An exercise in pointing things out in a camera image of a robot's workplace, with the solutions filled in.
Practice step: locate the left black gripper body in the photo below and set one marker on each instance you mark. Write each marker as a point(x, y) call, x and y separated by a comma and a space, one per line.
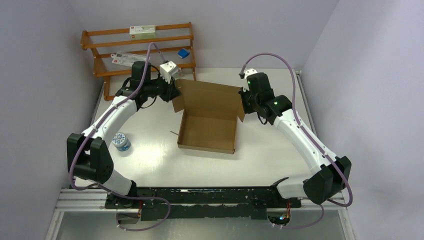
point(160, 88)

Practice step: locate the orange wooden shelf rack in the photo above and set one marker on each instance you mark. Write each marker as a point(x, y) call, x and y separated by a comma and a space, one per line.
point(115, 50)

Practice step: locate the brown cardboard box sheet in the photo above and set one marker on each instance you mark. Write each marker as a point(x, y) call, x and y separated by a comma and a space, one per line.
point(210, 114)

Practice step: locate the white green box top shelf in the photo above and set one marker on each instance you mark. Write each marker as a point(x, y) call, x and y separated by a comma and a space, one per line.
point(142, 32)

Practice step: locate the clear plastic package red label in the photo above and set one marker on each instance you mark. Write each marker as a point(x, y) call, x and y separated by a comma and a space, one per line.
point(127, 59)

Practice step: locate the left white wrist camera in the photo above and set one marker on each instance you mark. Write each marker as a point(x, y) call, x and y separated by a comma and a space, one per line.
point(167, 71)

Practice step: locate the blue white patterned round tape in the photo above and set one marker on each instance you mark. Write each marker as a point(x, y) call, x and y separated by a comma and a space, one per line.
point(121, 142)

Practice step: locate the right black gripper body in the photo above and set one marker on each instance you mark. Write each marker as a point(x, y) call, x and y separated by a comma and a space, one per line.
point(249, 102)

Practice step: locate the small blue box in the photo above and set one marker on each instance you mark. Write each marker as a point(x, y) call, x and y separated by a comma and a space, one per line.
point(183, 53)

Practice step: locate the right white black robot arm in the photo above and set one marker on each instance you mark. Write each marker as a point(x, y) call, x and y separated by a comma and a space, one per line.
point(327, 170)

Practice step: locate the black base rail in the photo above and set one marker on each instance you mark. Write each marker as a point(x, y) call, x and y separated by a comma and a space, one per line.
point(171, 202)

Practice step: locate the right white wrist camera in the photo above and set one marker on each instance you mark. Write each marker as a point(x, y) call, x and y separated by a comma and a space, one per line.
point(249, 72)

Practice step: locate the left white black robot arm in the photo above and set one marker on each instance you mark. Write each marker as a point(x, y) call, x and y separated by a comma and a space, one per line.
point(88, 155)

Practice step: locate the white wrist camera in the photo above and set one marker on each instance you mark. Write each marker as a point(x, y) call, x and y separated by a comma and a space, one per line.
point(167, 71)
point(249, 72)

